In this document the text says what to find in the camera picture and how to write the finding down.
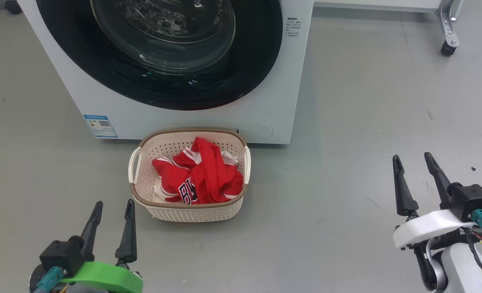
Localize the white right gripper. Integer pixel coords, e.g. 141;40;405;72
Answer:
393;152;475;250

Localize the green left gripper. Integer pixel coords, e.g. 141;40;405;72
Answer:
60;199;144;293

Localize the red jersey with white trim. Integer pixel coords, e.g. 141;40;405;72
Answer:
152;147;240;205

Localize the dark washing machine door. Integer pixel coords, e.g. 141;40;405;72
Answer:
36;0;284;112

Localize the cream perforated laundry basket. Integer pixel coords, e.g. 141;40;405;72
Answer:
128;129;252;223

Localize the white front-load washing machine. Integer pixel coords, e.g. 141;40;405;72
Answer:
17;0;314;145

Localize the blue energy label sticker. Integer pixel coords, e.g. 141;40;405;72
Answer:
83;114;119;139

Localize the black caster wheel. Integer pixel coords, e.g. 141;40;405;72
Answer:
4;0;23;15

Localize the teal plug left camera cable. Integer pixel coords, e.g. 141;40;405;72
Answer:
37;267;65;293

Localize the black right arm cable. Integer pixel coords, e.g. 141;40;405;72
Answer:
462;228;482;293

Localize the caster with metal bracket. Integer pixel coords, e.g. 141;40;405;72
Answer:
435;0;465;57

